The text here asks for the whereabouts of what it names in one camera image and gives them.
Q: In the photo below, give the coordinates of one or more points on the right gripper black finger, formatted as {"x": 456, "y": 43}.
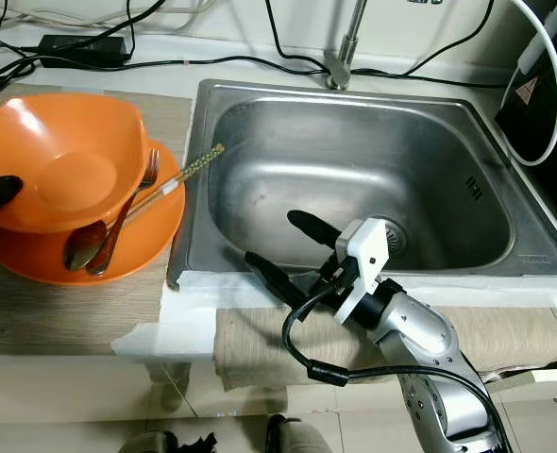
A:
{"x": 319, "y": 233}
{"x": 278, "y": 278}

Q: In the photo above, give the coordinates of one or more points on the orange plastic bowl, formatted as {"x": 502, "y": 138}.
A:
{"x": 71, "y": 160}

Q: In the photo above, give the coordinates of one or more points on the black appliance with warning label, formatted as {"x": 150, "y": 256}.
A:
{"x": 552, "y": 189}

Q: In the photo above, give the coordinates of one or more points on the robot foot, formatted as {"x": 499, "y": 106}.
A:
{"x": 302, "y": 439}
{"x": 148, "y": 444}

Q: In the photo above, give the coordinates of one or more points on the metal sink drain strainer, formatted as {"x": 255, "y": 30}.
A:
{"x": 392, "y": 231}

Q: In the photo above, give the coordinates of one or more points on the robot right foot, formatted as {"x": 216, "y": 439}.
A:
{"x": 302, "y": 439}

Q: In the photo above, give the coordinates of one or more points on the stainless steel sink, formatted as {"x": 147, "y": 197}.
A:
{"x": 373, "y": 151}

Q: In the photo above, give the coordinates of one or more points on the metal spoon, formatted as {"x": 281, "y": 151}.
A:
{"x": 83, "y": 248}

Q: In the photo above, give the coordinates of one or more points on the metal faucet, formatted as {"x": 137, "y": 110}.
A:
{"x": 345, "y": 57}

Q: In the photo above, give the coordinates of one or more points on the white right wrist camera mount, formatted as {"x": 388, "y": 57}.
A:
{"x": 368, "y": 260}

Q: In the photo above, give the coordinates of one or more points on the orange plastic plate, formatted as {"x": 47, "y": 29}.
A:
{"x": 156, "y": 241}

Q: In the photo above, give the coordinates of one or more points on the metal fork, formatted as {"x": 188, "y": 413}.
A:
{"x": 126, "y": 215}

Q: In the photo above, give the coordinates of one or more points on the patterned wooden chopstick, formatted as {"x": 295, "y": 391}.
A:
{"x": 186, "y": 175}

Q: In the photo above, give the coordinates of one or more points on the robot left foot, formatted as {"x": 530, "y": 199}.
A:
{"x": 148, "y": 444}

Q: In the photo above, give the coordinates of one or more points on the beige hanging towel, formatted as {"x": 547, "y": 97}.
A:
{"x": 260, "y": 351}

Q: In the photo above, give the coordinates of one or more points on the black power adapter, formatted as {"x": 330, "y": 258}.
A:
{"x": 82, "y": 50}

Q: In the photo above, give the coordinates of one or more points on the white paper sheet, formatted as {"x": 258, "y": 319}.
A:
{"x": 175, "y": 326}

